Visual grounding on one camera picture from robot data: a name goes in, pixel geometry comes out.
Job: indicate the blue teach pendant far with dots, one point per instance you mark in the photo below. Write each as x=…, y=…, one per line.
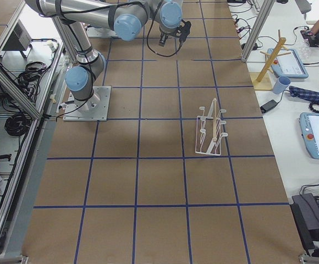
x=289, y=64

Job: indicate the blue cup on desk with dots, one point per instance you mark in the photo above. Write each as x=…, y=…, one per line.
x=281, y=84

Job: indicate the blue plaid cloth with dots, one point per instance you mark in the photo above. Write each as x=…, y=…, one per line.
x=308, y=95

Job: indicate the black power adapter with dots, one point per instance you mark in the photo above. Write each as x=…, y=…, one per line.
x=266, y=107

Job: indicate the wooden mug tree stand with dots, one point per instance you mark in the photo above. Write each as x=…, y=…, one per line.
x=259, y=81

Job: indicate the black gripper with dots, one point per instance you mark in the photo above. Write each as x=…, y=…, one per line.
x=164, y=36

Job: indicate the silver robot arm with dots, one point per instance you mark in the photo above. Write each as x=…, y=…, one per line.
x=126, y=20

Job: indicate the white wire cup rack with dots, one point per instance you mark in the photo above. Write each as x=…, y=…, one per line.
x=209, y=130

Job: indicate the aluminium frame post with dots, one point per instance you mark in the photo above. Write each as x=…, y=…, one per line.
x=256, y=29

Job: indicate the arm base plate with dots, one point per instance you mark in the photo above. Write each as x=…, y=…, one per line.
x=100, y=33
x=95, y=109

